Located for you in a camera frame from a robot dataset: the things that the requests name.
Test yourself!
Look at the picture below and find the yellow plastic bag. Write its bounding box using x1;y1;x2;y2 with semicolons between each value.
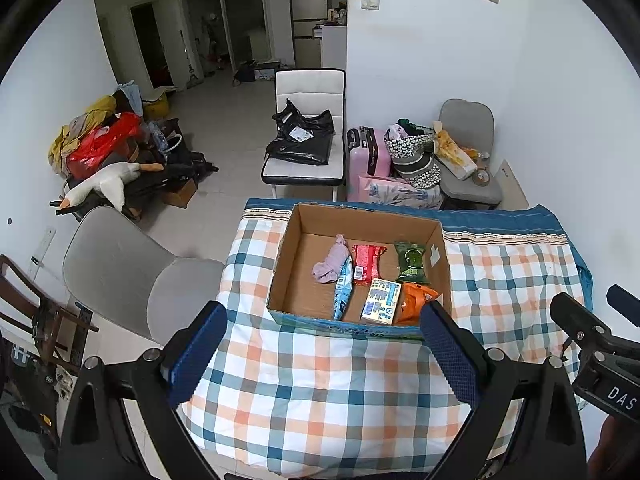
434;129;460;158

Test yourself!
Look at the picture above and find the red snack packet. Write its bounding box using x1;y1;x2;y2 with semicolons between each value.
351;243;388;286

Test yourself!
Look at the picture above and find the small cardboard box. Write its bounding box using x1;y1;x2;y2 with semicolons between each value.
161;177;198;209

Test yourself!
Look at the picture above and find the white padded chair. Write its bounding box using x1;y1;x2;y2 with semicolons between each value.
261;68;347;201

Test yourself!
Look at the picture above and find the white flat board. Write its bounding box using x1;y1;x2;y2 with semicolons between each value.
497;159;530;210

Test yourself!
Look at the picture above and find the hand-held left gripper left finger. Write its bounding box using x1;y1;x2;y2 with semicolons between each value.
57;301;229;480

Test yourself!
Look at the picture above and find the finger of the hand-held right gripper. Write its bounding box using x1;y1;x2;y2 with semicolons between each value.
606;284;640;328
549;292;640;357

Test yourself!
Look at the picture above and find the green snack packet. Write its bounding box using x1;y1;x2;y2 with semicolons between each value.
393;241;427;284

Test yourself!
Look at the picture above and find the red plastic bag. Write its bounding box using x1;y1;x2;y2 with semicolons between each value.
66;112;143;178

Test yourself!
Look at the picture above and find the floral pillow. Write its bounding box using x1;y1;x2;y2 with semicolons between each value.
357;175;443;211

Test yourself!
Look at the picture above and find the sliding glass door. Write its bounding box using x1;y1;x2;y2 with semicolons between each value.
180;0;281;68

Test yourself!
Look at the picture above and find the grey padded chair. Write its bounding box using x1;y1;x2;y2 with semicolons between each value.
437;99;503;208

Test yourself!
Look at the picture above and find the pink suitcase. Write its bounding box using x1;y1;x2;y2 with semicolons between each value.
346;126;393;202

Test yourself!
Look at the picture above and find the tall refrigerator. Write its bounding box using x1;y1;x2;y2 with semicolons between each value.
289;0;348;68

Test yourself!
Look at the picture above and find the yellow cloth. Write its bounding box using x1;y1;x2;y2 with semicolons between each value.
48;95;118;171

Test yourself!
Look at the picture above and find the white blue small box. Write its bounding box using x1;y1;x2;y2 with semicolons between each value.
360;278;402;326

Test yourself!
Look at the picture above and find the yellow bin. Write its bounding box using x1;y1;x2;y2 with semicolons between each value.
142;91;173;121

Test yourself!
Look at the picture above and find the brown wooden chair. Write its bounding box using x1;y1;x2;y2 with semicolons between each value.
0;254;100;376

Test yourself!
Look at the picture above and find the patterned tote bag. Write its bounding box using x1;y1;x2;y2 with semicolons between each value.
384;119;443;190

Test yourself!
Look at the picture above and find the plaid blanket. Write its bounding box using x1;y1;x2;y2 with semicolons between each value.
181;210;593;476

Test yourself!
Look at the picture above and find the white goose plush toy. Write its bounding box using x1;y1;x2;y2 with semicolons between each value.
49;161;166;212

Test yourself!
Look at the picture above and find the dark clothing pile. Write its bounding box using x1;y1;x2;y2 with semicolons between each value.
65;120;218;221

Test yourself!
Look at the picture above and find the black plastic bag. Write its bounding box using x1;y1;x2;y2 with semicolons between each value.
265;98;335;166

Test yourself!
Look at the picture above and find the purple sock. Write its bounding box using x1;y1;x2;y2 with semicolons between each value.
312;234;351;284

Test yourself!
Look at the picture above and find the orange snack packet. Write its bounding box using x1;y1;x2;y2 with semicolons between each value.
395;282;440;326

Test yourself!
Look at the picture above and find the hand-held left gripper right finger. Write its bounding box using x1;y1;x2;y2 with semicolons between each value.
419;302;587;480

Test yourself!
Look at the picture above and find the long blue white packet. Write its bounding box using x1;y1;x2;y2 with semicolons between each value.
332;256;355;321

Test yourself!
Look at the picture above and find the light grey shell chair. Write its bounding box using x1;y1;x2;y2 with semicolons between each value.
62;206;226;346

